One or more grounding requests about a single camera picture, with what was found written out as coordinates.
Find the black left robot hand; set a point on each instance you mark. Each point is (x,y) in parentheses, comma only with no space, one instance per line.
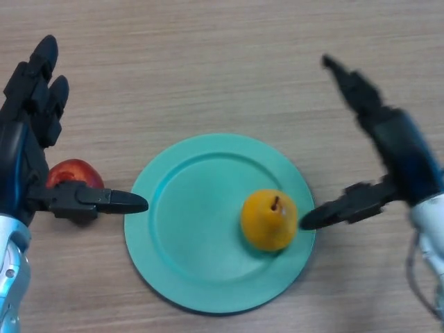
(26,159)

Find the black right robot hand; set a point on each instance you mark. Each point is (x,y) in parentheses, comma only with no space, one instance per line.
(406,152)

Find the yellow pear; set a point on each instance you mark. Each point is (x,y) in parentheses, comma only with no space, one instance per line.
(267,222)

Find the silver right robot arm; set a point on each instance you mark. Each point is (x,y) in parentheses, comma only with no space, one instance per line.
(431,229)

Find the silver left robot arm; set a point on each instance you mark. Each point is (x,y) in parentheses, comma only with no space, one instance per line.
(12,274)

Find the green round plate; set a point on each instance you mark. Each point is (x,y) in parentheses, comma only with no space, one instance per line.
(197,236)

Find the red apple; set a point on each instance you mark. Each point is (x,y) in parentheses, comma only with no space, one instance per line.
(79,171)

